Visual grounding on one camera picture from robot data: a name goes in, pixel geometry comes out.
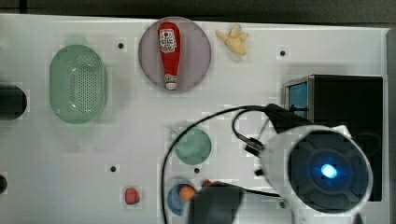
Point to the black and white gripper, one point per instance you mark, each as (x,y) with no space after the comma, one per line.
(283,120)

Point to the black toaster oven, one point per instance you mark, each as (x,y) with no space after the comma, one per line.
(353,101)

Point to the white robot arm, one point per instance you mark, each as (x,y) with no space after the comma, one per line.
(319,174)

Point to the green plastic cup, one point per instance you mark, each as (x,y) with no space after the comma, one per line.
(194,147)

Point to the small red toy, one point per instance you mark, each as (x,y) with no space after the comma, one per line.
(206,183)

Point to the grey round plate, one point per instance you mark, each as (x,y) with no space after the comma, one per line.
(195,56)

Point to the orange toy fruit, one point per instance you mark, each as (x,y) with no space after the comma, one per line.
(187,192)

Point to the blue bowl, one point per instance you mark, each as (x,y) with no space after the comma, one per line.
(174,202)

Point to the red plush ketchup bottle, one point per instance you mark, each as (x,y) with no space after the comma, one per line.
(170,50)

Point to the red toy strawberry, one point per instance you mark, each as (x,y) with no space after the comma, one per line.
(131,196)

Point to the green perforated basket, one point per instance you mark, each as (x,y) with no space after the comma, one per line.
(77,84)

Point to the black cylinder at table edge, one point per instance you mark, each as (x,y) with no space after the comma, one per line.
(13,102)

